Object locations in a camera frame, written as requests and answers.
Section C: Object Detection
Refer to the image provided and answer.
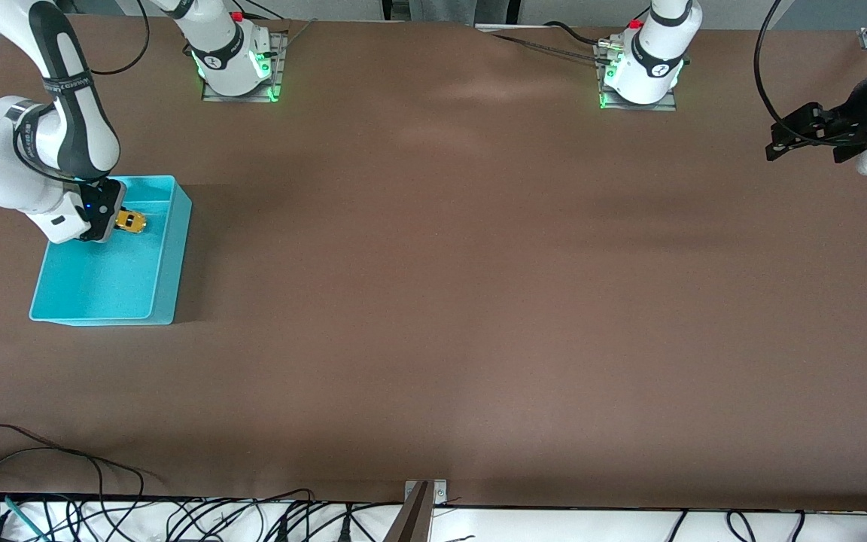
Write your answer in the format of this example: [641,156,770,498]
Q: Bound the turquoise plastic bin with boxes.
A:
[29,175,193,327]

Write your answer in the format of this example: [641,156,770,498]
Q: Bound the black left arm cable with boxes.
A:
[753,0,867,148]

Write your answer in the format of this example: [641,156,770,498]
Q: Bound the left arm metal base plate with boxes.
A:
[593,41,680,113]

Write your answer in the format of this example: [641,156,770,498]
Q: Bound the black right arm loop cable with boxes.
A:
[90,0,151,76]

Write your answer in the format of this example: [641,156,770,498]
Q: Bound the long black floor cable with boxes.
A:
[0,424,147,542]

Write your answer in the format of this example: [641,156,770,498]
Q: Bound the black arched floor cable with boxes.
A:
[0,447,107,542]

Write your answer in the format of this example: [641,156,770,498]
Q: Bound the black left base cable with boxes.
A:
[543,20,610,47]

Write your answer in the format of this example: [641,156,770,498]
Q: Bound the black base cable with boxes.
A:
[241,0,288,22]
[543,20,610,47]

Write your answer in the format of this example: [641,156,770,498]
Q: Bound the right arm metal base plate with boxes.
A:
[201,31,288,104]

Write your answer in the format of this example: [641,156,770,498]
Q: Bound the thin grey base cable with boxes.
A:
[281,18,320,50]
[489,33,605,64]

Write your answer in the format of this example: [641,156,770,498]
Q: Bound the black right base cable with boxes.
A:
[241,0,288,22]

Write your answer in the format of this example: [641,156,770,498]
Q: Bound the black tangled cable loops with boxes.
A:
[165,489,315,542]

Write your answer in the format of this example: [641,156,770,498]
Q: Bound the black looped short cable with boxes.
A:
[726,510,759,542]

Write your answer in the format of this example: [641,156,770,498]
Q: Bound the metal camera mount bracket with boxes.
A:
[383,480,449,542]

